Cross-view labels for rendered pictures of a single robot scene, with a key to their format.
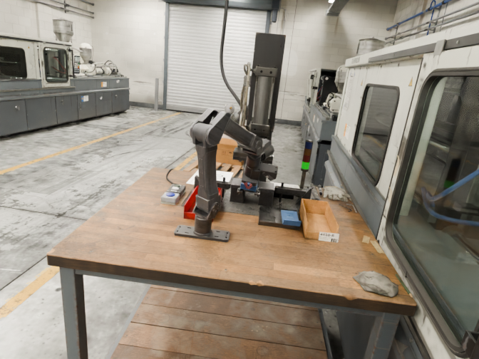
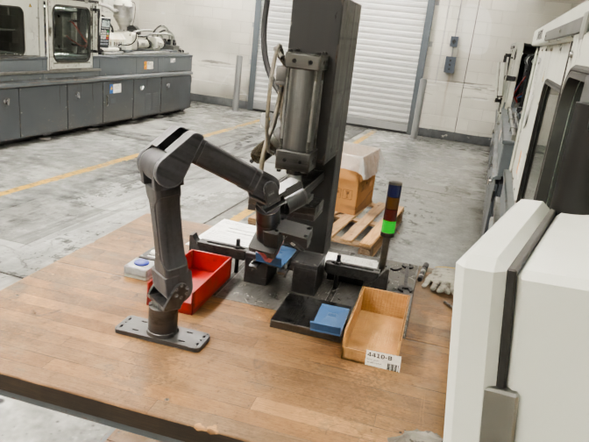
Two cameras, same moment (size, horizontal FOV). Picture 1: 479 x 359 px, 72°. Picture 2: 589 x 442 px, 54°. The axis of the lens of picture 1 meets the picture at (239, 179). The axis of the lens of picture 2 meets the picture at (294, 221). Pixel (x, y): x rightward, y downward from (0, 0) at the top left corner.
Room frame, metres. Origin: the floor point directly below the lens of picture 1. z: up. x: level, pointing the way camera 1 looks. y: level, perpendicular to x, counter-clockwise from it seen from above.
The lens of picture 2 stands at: (0.02, -0.34, 1.56)
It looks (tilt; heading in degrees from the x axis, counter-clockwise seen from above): 18 degrees down; 10
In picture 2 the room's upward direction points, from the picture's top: 6 degrees clockwise
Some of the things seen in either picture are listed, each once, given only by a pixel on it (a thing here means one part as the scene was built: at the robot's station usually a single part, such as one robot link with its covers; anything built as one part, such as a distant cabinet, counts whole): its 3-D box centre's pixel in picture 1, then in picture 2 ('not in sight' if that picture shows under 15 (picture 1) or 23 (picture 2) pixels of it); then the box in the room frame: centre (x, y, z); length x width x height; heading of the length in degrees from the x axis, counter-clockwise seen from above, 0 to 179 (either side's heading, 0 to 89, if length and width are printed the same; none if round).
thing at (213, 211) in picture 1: (205, 207); (167, 290); (1.09, 0.11, 1.00); 0.09 x 0.06 x 0.06; 50
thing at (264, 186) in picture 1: (253, 184); (286, 254); (1.47, -0.07, 0.98); 0.20 x 0.10 x 0.01; 87
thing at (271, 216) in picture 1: (279, 216); (313, 316); (1.29, -0.18, 0.91); 0.17 x 0.16 x 0.02; 87
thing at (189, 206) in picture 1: (204, 201); (192, 279); (1.32, 0.14, 0.93); 0.25 x 0.12 x 0.06; 177
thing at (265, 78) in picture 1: (261, 101); (299, 111); (1.47, -0.06, 1.37); 0.11 x 0.09 x 0.30; 87
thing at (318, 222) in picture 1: (318, 219); (379, 326); (1.26, -0.34, 0.93); 0.25 x 0.13 x 0.08; 177
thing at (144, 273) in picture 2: (170, 201); (141, 273); (1.36, 0.30, 0.90); 0.07 x 0.07 x 0.06; 87
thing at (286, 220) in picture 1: (290, 215); (330, 315); (1.26, -0.23, 0.93); 0.15 x 0.07 x 0.03; 178
